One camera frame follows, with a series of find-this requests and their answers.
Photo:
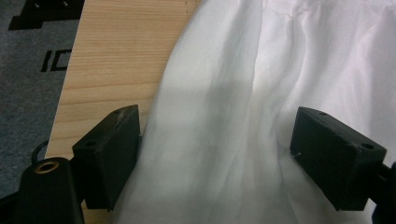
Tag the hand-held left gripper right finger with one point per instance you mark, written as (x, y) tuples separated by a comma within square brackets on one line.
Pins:
[(336, 155)]

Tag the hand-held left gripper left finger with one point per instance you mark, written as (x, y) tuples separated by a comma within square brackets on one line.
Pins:
[(106, 155)]

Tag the white cloth garment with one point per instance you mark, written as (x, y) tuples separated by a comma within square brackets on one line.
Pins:
[(218, 93)]

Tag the black stand base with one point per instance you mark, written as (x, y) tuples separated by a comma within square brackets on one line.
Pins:
[(49, 12)]

